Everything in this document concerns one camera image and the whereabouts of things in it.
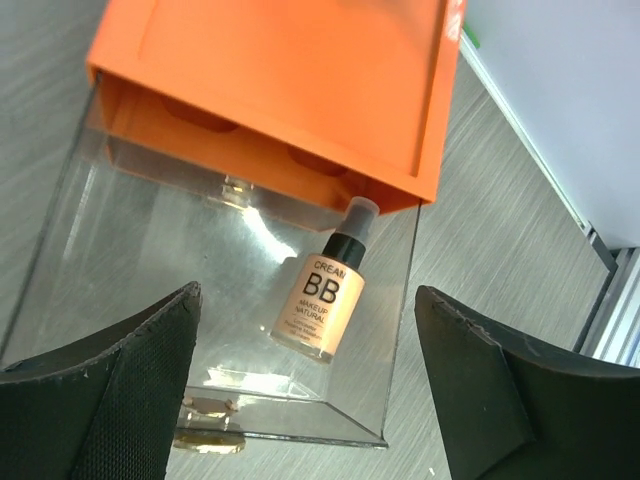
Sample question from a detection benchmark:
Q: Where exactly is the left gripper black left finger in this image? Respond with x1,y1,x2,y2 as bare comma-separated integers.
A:
1,282,202,479

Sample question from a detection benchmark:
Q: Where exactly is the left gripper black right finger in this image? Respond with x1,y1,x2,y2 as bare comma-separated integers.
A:
415,286,639,479

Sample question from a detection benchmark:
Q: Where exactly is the round BB cream bottle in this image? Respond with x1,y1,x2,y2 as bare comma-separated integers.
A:
270,197,380,364

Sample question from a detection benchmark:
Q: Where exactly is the clear lower drawer gold knob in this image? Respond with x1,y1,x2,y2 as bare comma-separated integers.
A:
172,432,246,455

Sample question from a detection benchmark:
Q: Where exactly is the orange drawer box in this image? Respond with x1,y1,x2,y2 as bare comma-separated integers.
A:
87,1,466,231

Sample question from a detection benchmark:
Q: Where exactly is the aluminium rail frame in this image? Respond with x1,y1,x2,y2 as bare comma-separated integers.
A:
458,27,640,369

